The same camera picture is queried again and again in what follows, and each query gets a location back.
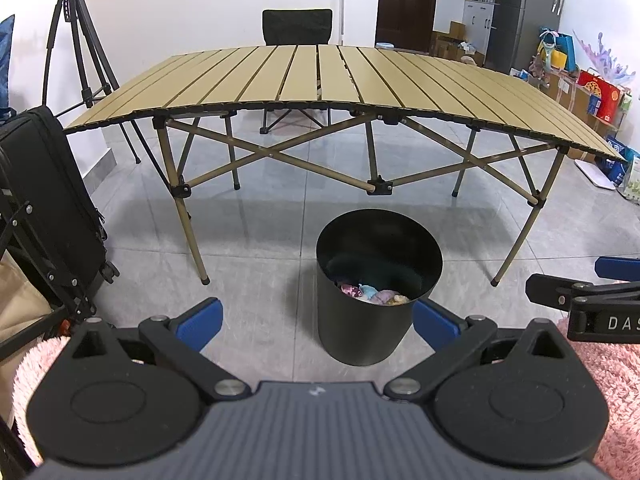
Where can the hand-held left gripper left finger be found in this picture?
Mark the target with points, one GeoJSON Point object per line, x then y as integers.
{"type": "Point", "coordinates": [200, 322]}

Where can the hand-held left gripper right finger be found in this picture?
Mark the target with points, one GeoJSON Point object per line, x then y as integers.
{"type": "Point", "coordinates": [435, 324]}

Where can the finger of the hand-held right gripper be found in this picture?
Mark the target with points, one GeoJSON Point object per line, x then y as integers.
{"type": "Point", "coordinates": [620, 267]}
{"type": "Point", "coordinates": [550, 291]}

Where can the white yellow plush toy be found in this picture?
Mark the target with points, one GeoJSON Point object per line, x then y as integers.
{"type": "Point", "coordinates": [400, 300]}

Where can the black round bin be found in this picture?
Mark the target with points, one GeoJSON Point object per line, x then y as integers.
{"type": "Point", "coordinates": [360, 335]}

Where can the pink ribbon bow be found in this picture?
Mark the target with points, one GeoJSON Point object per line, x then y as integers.
{"type": "Point", "coordinates": [348, 290]}

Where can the white flat board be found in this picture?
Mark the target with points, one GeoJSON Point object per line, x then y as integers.
{"type": "Point", "coordinates": [595, 175]}

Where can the blue white sacks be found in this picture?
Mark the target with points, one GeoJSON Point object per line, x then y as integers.
{"type": "Point", "coordinates": [620, 165]}

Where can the red gift box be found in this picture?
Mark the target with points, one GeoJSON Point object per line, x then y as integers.
{"type": "Point", "coordinates": [597, 95]}

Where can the tall cardboard boxes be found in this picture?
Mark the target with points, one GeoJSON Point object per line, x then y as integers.
{"type": "Point", "coordinates": [565, 100]}

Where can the beige fabric bag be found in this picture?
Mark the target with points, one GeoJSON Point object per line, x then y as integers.
{"type": "Point", "coordinates": [20, 305]}

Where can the black suitcase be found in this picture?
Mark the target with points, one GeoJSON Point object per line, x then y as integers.
{"type": "Point", "coordinates": [45, 185]}

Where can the blue gift bag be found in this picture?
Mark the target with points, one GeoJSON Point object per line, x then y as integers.
{"type": "Point", "coordinates": [565, 52]}

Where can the yellow gift bag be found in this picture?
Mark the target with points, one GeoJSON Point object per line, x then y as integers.
{"type": "Point", "coordinates": [549, 56]}

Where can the tan slatted folding table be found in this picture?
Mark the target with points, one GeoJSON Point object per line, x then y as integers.
{"type": "Point", "coordinates": [350, 75]}

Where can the pile of small cardboard boxes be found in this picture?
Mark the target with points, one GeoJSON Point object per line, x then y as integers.
{"type": "Point", "coordinates": [450, 42]}

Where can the grey refrigerator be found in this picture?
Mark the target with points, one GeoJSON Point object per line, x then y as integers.
{"type": "Point", "coordinates": [520, 10]}

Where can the white base cabinet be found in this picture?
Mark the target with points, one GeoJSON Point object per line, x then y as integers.
{"type": "Point", "coordinates": [480, 20]}

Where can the black folding chair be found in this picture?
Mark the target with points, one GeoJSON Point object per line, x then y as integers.
{"type": "Point", "coordinates": [297, 27]}

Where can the dark brown door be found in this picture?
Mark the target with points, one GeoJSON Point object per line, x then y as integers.
{"type": "Point", "coordinates": [392, 15]}

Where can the black tripod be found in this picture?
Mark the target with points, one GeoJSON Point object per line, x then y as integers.
{"type": "Point", "coordinates": [75, 25]}

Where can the blue patterned cloth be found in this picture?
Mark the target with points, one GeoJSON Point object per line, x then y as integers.
{"type": "Point", "coordinates": [6, 60]}

